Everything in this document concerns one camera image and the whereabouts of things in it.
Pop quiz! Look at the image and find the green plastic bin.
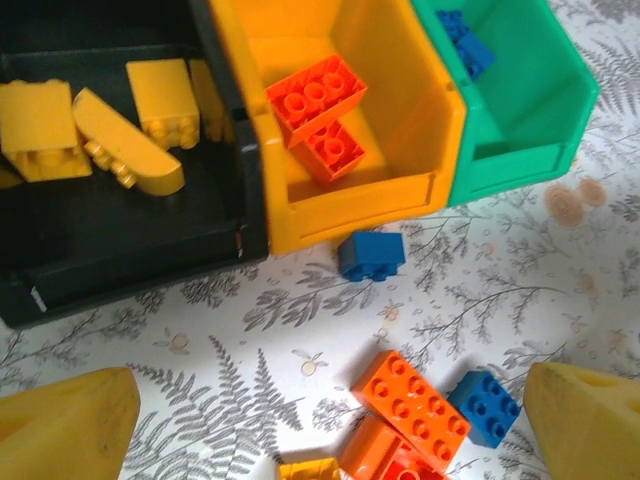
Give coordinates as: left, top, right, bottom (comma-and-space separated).
409, 0, 601, 207

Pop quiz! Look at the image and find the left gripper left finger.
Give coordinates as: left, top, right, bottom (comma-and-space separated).
0, 367, 141, 480

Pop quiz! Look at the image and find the yellow curved lego brick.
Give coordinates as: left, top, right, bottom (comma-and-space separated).
72, 87, 186, 197

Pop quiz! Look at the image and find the blue lego brick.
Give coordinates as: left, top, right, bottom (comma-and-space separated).
337, 230, 407, 282
434, 9, 471, 44
452, 32, 497, 81
446, 369, 524, 449

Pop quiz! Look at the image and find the yellow plastic bin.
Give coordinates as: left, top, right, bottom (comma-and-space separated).
207, 0, 469, 256

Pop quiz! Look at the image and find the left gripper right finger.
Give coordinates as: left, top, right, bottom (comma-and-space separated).
522, 362, 640, 480

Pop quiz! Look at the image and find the black plastic bin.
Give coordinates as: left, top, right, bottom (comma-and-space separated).
0, 0, 274, 330

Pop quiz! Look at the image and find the orange lego brick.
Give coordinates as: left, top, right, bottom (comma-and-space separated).
292, 119, 367, 189
382, 449, 451, 480
338, 414, 401, 480
263, 53, 370, 150
349, 349, 473, 474

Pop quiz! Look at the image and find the floral patterned table cover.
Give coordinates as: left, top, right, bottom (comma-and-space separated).
0, 0, 640, 480

